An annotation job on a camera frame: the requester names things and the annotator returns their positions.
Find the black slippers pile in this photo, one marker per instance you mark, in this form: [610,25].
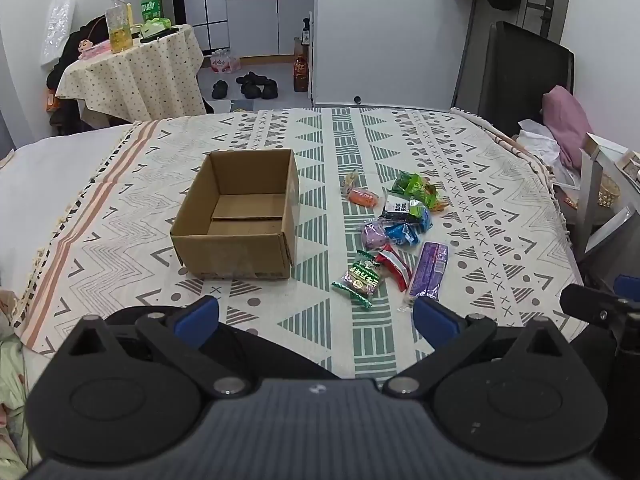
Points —
[254,86]

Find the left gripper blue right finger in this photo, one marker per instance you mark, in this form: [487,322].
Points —
[436,324]

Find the bright green snack bag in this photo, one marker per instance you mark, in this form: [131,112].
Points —
[419,188]

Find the single black slipper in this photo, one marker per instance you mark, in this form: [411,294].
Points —
[220,90]

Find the purple snack bar packet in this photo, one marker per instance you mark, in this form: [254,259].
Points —
[429,271]

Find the green round-logo snack packet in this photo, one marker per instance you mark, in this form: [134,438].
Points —
[361,280]

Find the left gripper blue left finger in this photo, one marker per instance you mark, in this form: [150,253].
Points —
[194,325]

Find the dark oil bottle on floor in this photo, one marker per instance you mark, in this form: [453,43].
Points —
[300,67]

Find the pink purple snack packet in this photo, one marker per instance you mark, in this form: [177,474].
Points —
[373,235]

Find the yellow liquid plastic bottle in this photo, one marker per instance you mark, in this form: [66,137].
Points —
[118,26]

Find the black white blue snack packet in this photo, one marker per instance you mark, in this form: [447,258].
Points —
[401,209]

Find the orange red snack packet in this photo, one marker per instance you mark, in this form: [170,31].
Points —
[362,197]

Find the patterned bed blanket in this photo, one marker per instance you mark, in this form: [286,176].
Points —
[509,257]

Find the clear brown small snack packet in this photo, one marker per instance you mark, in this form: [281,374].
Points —
[349,181]

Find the green tissue pack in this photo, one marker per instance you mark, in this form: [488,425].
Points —
[155,27]

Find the green soda bottle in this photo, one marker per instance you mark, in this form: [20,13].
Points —
[150,10]

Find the white mattress sheet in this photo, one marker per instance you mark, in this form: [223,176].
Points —
[42,178]

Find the red white snack packet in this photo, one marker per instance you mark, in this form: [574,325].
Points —
[389,259]

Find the brown cardboard box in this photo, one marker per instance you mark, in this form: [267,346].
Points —
[239,216]

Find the white kitchen cabinet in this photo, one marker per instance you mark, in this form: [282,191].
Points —
[266,27]

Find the pink cloth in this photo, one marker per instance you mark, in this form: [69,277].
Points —
[566,119]

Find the dotted cream tablecloth table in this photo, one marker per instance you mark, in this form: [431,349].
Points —
[151,81]

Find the pink water bottle pack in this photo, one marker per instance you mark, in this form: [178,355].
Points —
[223,61]

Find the green leaf patterned quilt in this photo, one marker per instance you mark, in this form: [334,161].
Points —
[18,451]

